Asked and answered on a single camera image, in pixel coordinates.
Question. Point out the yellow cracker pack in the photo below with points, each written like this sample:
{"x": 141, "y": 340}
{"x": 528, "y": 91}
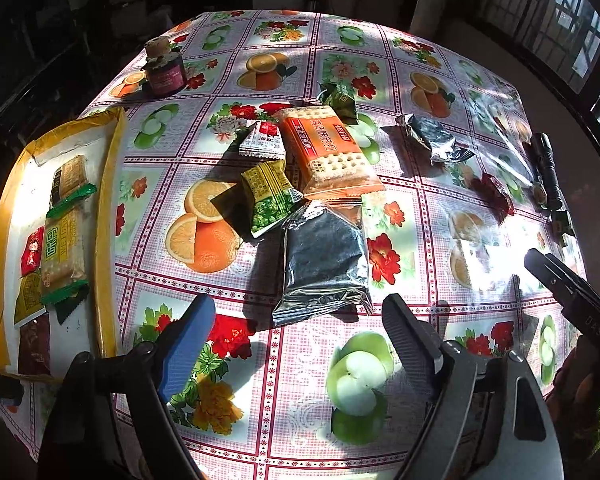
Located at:
{"x": 63, "y": 265}

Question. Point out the white red small packet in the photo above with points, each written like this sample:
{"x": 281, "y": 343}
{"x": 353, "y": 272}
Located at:
{"x": 263, "y": 140}

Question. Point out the floral fruit print tablecloth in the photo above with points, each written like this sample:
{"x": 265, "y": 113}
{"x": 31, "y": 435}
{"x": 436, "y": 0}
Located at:
{"x": 324, "y": 397}

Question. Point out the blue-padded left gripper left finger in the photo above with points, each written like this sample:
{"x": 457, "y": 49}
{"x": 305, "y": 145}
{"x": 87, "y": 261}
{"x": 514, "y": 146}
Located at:
{"x": 180, "y": 344}

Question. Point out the red candy packet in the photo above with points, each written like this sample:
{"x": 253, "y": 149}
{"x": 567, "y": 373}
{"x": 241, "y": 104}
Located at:
{"x": 32, "y": 253}

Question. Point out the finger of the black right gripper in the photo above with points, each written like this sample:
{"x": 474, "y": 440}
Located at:
{"x": 580, "y": 302}

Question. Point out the yellow-rimmed cardboard tray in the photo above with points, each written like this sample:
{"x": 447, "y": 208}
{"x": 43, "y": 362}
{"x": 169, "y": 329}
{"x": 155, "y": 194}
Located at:
{"x": 93, "y": 326}

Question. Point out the green biscuit packet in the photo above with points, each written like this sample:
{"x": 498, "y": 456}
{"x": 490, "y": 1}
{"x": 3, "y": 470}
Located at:
{"x": 68, "y": 304}

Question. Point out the dark red candy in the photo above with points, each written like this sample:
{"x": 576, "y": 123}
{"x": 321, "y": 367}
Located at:
{"x": 494, "y": 193}

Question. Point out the black flashlight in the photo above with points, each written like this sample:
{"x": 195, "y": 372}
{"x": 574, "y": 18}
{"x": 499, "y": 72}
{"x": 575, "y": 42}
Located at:
{"x": 543, "y": 156}

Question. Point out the green-ended cracker pack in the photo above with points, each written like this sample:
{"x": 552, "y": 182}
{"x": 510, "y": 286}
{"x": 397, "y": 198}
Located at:
{"x": 71, "y": 186}

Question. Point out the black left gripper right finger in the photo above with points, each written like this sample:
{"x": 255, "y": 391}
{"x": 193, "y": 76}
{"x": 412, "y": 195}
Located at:
{"x": 416, "y": 346}

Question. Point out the yellow green pea packet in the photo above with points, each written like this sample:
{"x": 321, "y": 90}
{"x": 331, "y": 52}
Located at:
{"x": 271, "y": 196}

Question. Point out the orange cracker pack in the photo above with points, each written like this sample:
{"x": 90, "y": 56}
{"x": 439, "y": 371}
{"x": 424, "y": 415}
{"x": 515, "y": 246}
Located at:
{"x": 332, "y": 165}

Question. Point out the small silver foil packet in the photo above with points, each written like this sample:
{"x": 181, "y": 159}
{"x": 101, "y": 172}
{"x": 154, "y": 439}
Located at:
{"x": 442, "y": 146}

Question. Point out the dark red lidded jar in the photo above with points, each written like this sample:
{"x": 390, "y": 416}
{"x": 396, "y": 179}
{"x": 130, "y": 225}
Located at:
{"x": 164, "y": 68}

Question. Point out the dark red snack packet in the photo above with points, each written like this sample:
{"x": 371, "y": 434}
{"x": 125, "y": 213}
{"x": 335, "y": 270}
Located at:
{"x": 34, "y": 347}

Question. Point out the small green snack packet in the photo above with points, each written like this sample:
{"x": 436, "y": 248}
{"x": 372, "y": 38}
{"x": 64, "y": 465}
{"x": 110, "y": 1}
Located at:
{"x": 340, "y": 99}

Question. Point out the large silver foil packet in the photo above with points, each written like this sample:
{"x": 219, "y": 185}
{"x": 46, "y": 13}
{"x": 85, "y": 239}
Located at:
{"x": 326, "y": 266}

